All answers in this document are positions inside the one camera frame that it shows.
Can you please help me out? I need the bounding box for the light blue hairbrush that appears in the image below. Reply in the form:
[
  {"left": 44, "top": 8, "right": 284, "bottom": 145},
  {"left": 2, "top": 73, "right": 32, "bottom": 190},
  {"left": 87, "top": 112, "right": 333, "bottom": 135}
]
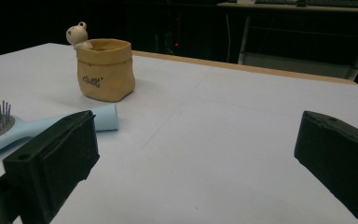
[{"left": 0, "top": 98, "right": 120, "bottom": 158}]

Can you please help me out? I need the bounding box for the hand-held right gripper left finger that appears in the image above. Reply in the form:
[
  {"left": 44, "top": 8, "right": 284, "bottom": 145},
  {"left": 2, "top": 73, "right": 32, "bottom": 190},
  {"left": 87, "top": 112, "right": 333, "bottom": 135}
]
[{"left": 2, "top": 109, "right": 101, "bottom": 224}]

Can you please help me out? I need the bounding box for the grey metal desk frame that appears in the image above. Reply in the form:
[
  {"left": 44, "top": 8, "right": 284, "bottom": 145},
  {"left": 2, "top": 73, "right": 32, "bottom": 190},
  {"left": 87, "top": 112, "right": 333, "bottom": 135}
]
[{"left": 217, "top": 1, "right": 358, "bottom": 82}]

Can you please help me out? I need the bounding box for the white table sheet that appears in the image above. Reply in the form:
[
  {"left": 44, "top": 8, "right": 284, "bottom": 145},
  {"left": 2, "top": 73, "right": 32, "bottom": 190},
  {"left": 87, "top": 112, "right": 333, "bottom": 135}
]
[{"left": 0, "top": 42, "right": 358, "bottom": 224}]

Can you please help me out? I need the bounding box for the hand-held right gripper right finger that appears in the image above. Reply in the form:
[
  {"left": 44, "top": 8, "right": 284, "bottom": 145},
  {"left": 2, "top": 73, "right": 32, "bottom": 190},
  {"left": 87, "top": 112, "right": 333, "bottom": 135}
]
[{"left": 294, "top": 110, "right": 358, "bottom": 224}]

